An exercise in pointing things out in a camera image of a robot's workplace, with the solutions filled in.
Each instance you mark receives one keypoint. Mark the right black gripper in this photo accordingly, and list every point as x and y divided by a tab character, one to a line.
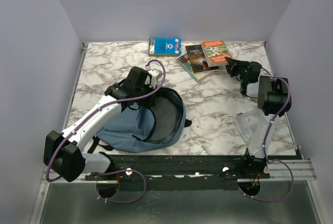
233	65

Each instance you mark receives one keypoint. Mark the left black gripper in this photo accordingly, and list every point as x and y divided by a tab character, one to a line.
149	103

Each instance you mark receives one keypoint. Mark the orange white paperback book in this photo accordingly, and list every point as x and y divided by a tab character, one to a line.
215	52

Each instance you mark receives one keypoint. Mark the blue fabric backpack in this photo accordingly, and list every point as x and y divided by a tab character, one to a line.
141	129

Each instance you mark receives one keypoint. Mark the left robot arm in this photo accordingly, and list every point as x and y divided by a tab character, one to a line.
63	153

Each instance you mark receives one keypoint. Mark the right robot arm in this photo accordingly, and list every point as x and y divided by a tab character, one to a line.
273	101

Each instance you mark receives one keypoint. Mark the dark cover paperback book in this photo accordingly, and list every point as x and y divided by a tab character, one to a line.
198	60

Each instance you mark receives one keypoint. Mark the teal cover paperback book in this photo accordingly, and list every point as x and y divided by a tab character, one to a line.
185	63

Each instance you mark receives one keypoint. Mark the blue box book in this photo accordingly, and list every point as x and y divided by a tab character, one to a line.
165	47

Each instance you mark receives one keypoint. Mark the clear plastic screw box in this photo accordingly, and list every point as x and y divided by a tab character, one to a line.
250	124

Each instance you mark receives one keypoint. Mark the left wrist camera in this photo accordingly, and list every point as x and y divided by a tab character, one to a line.
153	76

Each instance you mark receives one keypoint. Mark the black mounting base plate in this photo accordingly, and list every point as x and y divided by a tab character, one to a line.
182	172

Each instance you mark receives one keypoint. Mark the aluminium rail frame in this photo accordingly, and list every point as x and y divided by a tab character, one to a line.
287	196

